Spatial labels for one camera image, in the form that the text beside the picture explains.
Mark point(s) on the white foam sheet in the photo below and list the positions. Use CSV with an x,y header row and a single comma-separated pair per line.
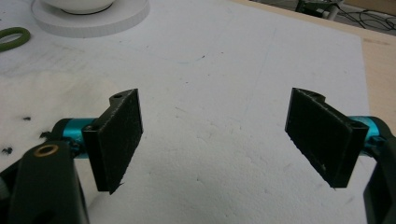
x,y
218,93

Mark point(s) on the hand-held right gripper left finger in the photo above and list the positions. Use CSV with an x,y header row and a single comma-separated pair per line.
x,y
116,140

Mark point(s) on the green device with white tube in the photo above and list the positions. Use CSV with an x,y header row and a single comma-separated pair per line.
x,y
317,7

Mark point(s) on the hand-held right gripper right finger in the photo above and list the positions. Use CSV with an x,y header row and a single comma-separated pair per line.
x,y
323,137

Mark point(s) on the white round foam disc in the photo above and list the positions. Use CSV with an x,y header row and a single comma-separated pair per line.
x,y
93,21

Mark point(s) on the white bowl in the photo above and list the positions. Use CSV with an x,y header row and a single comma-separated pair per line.
x,y
81,5

